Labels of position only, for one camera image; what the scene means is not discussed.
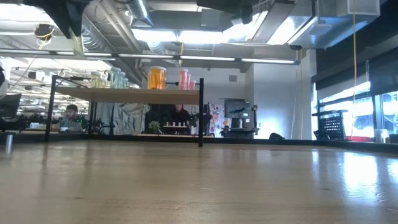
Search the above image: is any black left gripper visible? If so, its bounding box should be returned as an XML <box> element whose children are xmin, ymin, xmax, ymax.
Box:
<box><xmin>22</xmin><ymin>0</ymin><xmax>91</xmax><ymax>40</ymax></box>

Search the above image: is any floral patterned cloth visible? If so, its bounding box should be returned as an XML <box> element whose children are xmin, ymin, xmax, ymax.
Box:
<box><xmin>209</xmin><ymin>103</ymin><xmax>225</xmax><ymax>137</ymax></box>

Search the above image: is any grey draped cover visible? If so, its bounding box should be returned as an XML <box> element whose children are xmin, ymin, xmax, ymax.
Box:
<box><xmin>93</xmin><ymin>102</ymin><xmax>151</xmax><ymax>136</ymax></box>

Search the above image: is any long linear ceiling light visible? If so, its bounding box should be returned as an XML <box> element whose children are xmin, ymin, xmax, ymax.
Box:
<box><xmin>0</xmin><ymin>48</ymin><xmax>301</xmax><ymax>65</ymax></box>

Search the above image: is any person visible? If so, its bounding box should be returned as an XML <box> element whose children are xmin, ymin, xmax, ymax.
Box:
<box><xmin>163</xmin><ymin>104</ymin><xmax>195</xmax><ymax>135</ymax></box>
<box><xmin>55</xmin><ymin>104</ymin><xmax>84</xmax><ymax>132</ymax></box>

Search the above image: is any black round ceiling device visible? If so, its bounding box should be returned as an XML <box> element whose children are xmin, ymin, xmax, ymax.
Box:
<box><xmin>33</xmin><ymin>23</ymin><xmax>56</xmax><ymax>42</ymax></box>

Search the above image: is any black metal shelf frame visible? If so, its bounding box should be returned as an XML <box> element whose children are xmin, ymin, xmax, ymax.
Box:
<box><xmin>43</xmin><ymin>74</ymin><xmax>205</xmax><ymax>148</ymax></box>

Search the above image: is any black computer monitor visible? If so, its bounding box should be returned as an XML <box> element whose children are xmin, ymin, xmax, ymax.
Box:
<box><xmin>0</xmin><ymin>93</ymin><xmax>22</xmax><ymax>118</ymax></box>
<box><xmin>224</xmin><ymin>98</ymin><xmax>251</xmax><ymax>119</ymax></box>

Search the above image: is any silver metal standoff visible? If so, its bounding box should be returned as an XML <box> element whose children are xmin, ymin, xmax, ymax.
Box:
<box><xmin>4</xmin><ymin>133</ymin><xmax>14</xmax><ymax>156</ymax></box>

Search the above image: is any black wire mesh cart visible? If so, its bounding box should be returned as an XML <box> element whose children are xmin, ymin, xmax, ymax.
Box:
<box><xmin>312</xmin><ymin>109</ymin><xmax>349</xmax><ymax>141</ymax></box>

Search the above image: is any small green desk plant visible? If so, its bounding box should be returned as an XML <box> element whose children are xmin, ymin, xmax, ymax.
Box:
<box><xmin>148</xmin><ymin>120</ymin><xmax>162</xmax><ymax>135</ymax></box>

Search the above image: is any red flat object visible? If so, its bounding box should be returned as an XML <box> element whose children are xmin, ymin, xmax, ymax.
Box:
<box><xmin>346</xmin><ymin>136</ymin><xmax>374</xmax><ymax>143</ymax></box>

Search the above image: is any silver ribbed air duct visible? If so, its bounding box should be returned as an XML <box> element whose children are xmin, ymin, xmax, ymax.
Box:
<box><xmin>80</xmin><ymin>0</ymin><xmax>153</xmax><ymax>85</ymax></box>

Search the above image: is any large orange pill bottle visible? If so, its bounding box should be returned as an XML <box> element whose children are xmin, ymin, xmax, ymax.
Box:
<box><xmin>147</xmin><ymin>65</ymin><xmax>167</xmax><ymax>90</ymax></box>

